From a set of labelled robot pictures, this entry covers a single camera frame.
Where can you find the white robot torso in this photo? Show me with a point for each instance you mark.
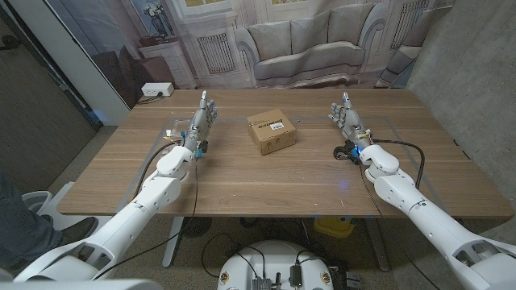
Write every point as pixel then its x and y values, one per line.
pixel 274 262

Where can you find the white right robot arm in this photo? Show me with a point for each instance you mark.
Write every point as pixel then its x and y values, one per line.
pixel 427 217

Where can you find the person leg in jeans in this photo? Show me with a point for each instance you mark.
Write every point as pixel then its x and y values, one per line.
pixel 24 225

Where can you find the white stand base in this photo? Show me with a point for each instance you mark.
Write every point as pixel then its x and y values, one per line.
pixel 56 205

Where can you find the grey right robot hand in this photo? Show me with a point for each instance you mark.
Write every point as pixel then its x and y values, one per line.
pixel 352 123

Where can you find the white table leg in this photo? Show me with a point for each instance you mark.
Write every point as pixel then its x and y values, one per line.
pixel 378 245
pixel 173 241

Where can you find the black round floor object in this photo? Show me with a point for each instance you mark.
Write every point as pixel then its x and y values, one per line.
pixel 196 226

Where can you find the printed living room backdrop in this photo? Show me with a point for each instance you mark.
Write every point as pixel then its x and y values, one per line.
pixel 306 48

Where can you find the brown cardboard box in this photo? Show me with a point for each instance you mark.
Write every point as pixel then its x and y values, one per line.
pixel 271 133

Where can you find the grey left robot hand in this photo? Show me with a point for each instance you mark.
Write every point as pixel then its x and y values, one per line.
pixel 199 125

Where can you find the white power strip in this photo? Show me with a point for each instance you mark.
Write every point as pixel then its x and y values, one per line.
pixel 157 89

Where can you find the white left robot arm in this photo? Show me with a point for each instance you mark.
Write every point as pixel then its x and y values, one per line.
pixel 133 213

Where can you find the yellow object under table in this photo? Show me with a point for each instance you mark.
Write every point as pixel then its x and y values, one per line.
pixel 334 227

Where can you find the black shoe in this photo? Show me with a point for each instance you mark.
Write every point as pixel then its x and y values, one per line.
pixel 78 229

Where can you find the black grip trainer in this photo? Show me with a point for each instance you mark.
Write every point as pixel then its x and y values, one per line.
pixel 338 152

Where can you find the clear plastic clamshell container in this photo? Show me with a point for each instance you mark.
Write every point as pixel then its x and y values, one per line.
pixel 176 127

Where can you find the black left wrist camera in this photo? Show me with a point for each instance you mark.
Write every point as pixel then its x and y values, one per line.
pixel 204 146

